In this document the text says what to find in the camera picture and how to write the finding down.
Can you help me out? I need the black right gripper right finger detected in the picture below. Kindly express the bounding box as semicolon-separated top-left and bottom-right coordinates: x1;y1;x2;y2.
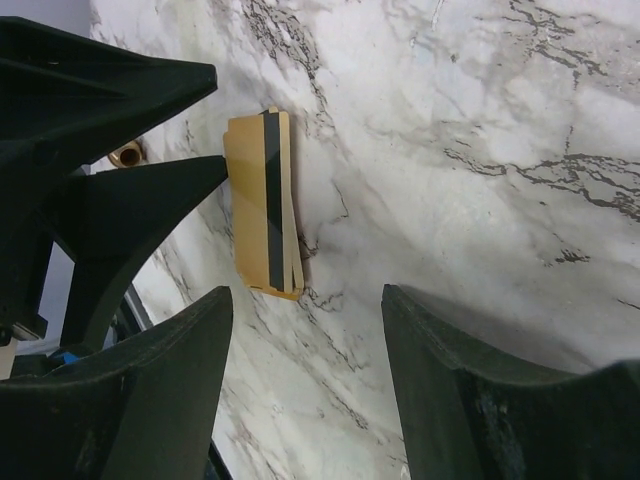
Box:
381;285;639;479

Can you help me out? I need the gold card stack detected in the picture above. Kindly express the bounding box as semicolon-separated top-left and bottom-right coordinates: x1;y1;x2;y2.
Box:
223;107;305;301

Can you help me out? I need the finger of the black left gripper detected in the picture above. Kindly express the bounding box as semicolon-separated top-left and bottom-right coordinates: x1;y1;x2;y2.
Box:
44;156;227;350
1;16;217;165

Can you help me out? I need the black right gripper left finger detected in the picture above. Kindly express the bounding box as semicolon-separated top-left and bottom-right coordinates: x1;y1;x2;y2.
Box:
1;286;233;479

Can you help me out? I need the brass faucet tap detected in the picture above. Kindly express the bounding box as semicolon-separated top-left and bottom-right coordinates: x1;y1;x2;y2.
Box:
108;141;144;168

